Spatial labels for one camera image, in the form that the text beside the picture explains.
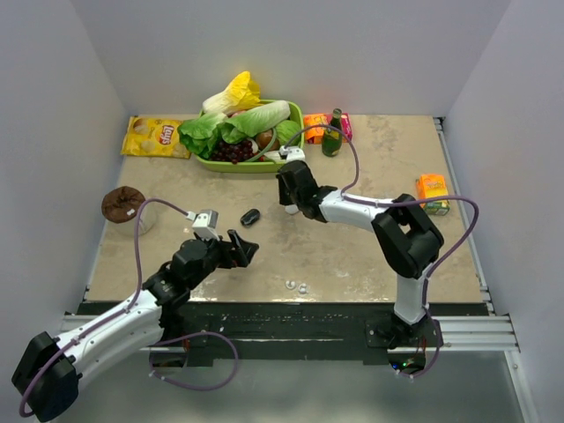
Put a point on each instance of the green glass bottle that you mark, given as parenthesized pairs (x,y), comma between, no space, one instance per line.
(332,138)

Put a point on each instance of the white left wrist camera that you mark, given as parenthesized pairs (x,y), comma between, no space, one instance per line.
(204,224)

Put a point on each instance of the dark red grapes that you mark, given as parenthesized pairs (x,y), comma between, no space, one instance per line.
(234,153)

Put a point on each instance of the green plastic basket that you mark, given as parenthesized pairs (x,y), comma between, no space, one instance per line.
(258,166)

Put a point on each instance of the orange juice carton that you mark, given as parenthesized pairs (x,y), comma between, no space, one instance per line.
(432,186)

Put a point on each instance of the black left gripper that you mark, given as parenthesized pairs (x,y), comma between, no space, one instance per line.
(241,254)

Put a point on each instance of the white earbud charging case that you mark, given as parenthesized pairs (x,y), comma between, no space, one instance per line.
(292,209)

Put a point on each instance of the brown topped beige cup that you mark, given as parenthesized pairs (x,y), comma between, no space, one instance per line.
(120,208)

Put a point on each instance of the yellow napa cabbage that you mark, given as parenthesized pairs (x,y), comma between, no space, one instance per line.
(242,93)

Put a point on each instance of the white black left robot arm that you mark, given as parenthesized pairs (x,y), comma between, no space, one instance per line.
(52,370)

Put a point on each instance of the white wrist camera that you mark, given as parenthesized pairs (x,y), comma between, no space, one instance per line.
(204,224)
(292,153)

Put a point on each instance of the green lettuce leaf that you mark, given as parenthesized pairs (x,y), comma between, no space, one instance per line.
(201,135)

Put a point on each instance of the orange pink snack box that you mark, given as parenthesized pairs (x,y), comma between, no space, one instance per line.
(314,134)

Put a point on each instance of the brown onion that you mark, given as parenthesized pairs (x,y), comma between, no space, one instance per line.
(263,139)

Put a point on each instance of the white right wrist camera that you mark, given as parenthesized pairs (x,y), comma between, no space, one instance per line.
(292,153)

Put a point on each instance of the yellow Lays chips bag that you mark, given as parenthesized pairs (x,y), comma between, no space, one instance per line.
(153,137)

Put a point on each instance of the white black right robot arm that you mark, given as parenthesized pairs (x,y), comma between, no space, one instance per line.
(408,238)

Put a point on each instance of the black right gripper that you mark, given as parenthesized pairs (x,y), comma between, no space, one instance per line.
(284,199)

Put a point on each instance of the black earbud charging case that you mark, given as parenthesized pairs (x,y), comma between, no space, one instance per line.
(250,217)

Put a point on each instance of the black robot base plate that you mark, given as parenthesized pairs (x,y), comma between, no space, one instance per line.
(350,331)

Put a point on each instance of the pale romaine lettuce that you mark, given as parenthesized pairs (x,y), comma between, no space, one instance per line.
(254,121)

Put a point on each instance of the round green cabbage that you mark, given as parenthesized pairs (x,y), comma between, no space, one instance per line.
(285,131)

